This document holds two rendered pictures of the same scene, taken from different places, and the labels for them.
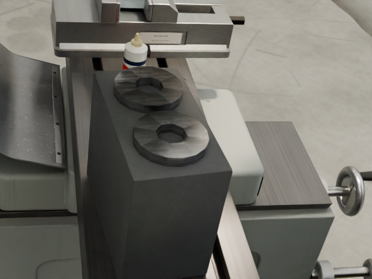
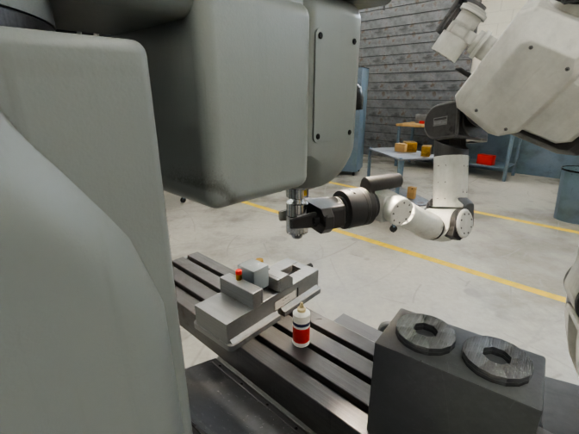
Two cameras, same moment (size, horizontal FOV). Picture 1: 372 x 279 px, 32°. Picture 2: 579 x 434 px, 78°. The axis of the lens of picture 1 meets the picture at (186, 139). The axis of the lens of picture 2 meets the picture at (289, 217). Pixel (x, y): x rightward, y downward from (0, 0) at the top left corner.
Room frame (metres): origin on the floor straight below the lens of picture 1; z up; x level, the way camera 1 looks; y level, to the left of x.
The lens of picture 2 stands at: (0.39, 0.48, 1.48)
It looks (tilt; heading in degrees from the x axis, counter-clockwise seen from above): 19 degrees down; 330
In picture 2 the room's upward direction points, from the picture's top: straight up
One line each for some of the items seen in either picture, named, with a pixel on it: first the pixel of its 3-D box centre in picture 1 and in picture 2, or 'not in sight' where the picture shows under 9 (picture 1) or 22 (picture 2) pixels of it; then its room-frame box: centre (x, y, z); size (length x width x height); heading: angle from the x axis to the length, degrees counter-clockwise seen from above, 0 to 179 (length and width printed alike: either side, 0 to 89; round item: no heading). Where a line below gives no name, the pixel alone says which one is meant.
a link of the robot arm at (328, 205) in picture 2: not in sight; (333, 212); (0.99, 0.02, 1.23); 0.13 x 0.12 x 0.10; 176
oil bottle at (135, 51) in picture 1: (134, 60); (301, 322); (0.98, 0.11, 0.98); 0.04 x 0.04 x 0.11
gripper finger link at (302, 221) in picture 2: not in sight; (304, 222); (0.97, 0.12, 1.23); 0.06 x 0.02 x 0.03; 86
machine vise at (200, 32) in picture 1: (141, 14); (262, 289); (1.15, 0.13, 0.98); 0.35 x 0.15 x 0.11; 109
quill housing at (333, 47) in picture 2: not in sight; (295, 100); (1.00, 0.12, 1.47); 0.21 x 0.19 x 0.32; 17
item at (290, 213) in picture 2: not in sight; (296, 219); (1.00, 0.11, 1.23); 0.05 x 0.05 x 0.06
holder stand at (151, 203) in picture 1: (150, 168); (449, 393); (0.65, 0.04, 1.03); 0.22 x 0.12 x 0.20; 24
